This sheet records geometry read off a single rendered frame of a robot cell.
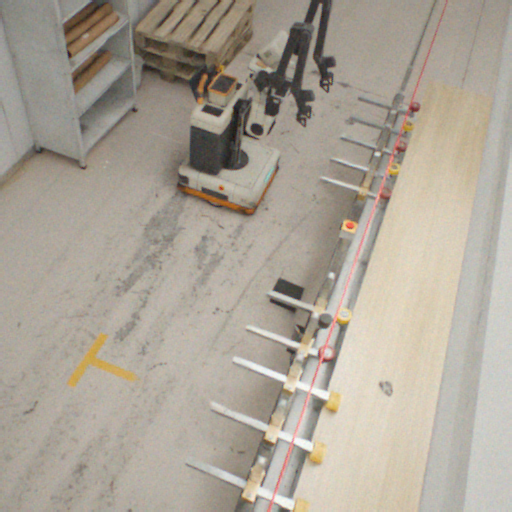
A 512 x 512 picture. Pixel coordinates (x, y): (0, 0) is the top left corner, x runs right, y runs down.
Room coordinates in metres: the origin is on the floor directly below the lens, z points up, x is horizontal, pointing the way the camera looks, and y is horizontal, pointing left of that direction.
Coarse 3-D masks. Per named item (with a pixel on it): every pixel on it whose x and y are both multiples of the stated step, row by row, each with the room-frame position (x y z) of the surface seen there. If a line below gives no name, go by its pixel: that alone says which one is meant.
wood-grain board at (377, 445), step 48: (432, 96) 3.76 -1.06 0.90; (480, 96) 3.87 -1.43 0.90; (432, 144) 3.19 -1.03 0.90; (480, 144) 3.28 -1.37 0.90; (432, 192) 2.70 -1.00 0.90; (384, 240) 2.22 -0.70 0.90; (432, 240) 2.29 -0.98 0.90; (384, 288) 1.87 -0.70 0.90; (432, 288) 1.93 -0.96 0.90; (384, 336) 1.57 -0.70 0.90; (432, 336) 1.62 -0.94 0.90; (336, 384) 1.25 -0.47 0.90; (432, 384) 1.35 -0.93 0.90; (336, 432) 1.02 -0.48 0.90; (384, 432) 1.06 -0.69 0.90; (336, 480) 0.81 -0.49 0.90; (384, 480) 0.85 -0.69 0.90
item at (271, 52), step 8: (280, 32) 3.39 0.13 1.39; (272, 40) 3.29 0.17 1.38; (280, 40) 3.31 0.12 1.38; (264, 48) 3.26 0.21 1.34; (272, 48) 3.23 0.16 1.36; (280, 48) 3.25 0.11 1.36; (264, 56) 3.24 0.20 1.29; (272, 56) 3.23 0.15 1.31; (280, 56) 3.22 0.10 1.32; (272, 64) 3.24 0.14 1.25
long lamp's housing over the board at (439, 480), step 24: (504, 48) 1.80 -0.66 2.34; (504, 72) 1.62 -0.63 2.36; (504, 96) 1.47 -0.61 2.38; (504, 120) 1.34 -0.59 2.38; (504, 144) 1.24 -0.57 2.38; (480, 168) 1.18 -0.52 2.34; (480, 192) 1.07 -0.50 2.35; (480, 216) 0.97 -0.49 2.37; (480, 240) 0.88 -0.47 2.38; (480, 264) 0.81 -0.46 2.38; (480, 288) 0.74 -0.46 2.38; (456, 312) 0.69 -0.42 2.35; (456, 336) 0.63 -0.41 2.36; (456, 360) 0.57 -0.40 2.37; (456, 384) 0.51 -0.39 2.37; (456, 408) 0.46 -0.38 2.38; (432, 432) 0.43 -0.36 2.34; (456, 432) 0.42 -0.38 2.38; (432, 456) 0.38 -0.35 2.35; (456, 456) 0.38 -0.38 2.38; (432, 480) 0.34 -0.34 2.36; (432, 504) 0.30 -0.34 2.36
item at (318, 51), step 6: (324, 0) 3.44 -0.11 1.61; (324, 6) 3.44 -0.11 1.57; (330, 6) 3.48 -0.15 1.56; (324, 12) 3.47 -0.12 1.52; (330, 12) 3.49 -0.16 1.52; (324, 18) 3.47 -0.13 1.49; (324, 24) 3.47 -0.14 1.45; (318, 30) 3.48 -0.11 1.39; (324, 30) 3.46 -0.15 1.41; (318, 36) 3.47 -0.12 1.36; (324, 36) 3.47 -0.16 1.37; (318, 42) 3.47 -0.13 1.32; (324, 42) 3.49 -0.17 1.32; (318, 48) 3.46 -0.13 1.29; (318, 54) 3.46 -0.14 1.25
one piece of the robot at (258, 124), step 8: (256, 64) 3.22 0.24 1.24; (264, 64) 3.24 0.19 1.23; (248, 72) 3.23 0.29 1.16; (264, 72) 3.18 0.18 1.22; (248, 80) 3.29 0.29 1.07; (256, 96) 3.28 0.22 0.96; (256, 104) 3.27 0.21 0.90; (264, 104) 3.28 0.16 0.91; (256, 112) 3.24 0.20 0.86; (248, 120) 3.25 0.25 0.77; (256, 120) 3.23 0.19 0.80; (264, 120) 3.24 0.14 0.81; (272, 120) 3.28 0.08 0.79; (248, 128) 3.24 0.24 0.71; (256, 128) 3.23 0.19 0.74; (264, 128) 3.22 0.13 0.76; (256, 136) 3.23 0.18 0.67; (264, 136) 3.22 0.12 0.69
